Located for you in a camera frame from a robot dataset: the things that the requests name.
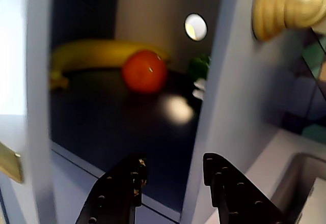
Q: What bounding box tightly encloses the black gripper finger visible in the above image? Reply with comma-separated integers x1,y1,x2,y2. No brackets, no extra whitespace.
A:
203,152,290,224
75,153,148,224

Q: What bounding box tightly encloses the green vegetable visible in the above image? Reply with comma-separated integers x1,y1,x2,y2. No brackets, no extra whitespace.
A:
187,54,212,81

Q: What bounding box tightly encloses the long gold door handle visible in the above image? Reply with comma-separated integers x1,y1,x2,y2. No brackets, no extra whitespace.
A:
0,141,25,184

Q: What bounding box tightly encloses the blue toy kitchen body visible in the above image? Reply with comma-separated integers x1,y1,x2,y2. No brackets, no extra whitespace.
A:
48,0,326,224

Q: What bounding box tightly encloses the yellow banana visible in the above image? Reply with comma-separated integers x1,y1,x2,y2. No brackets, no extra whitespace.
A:
49,39,171,90

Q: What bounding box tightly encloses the orange fruit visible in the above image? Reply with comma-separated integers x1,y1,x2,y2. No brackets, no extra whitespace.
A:
121,49,168,94

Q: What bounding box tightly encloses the gold door knob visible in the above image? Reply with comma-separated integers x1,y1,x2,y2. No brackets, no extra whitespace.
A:
251,0,326,43

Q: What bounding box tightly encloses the steel toy sink basin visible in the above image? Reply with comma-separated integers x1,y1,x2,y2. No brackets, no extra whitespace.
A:
268,152,326,224

